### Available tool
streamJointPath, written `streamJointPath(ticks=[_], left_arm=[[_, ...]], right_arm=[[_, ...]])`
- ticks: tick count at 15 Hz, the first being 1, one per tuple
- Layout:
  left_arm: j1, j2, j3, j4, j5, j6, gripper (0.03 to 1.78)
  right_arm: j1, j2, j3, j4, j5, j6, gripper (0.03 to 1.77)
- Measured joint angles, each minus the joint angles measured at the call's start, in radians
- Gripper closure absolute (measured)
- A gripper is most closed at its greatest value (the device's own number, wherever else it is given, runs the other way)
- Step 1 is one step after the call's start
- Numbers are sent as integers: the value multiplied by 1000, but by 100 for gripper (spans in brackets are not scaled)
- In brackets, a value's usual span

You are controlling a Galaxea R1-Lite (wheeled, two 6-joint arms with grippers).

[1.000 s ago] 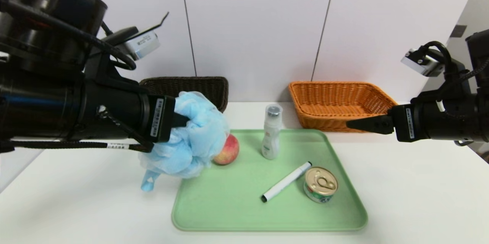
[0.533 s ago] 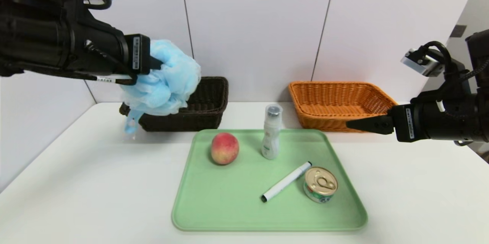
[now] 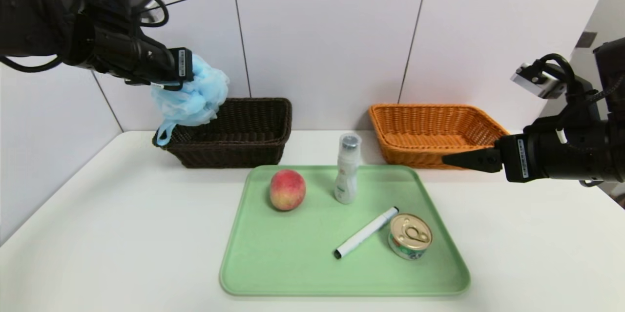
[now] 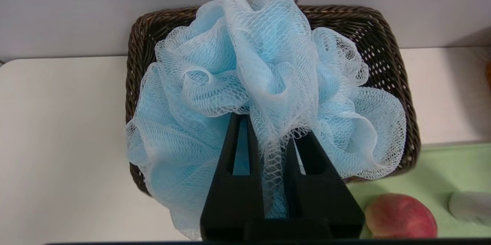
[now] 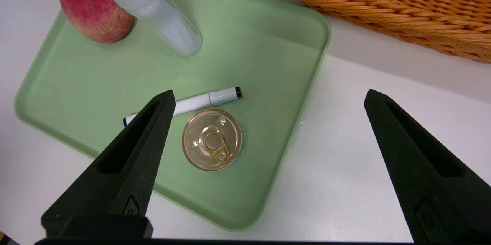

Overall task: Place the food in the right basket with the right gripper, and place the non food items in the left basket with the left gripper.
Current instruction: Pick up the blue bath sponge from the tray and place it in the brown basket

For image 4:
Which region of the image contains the red peach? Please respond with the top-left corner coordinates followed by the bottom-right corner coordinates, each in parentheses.
top-left (364, 194), bottom-right (438, 239)

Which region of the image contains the white bottle with clear cap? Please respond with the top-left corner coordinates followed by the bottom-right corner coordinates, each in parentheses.
top-left (448, 191), bottom-right (491, 226)

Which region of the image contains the blue mesh bath sponge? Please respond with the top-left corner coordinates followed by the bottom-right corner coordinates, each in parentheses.
top-left (125, 0), bottom-right (407, 240)

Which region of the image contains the green plastic tray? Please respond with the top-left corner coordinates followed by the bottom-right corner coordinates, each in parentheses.
top-left (345, 143), bottom-right (491, 238)

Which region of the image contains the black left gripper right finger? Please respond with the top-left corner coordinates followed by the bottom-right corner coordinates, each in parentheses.
top-left (286, 130), bottom-right (366, 241)

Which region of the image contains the dark brown wicker basket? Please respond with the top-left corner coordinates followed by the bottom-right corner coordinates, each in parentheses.
top-left (125, 5), bottom-right (421, 196)

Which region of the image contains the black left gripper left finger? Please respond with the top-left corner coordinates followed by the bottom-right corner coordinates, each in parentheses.
top-left (200, 113), bottom-right (266, 241)

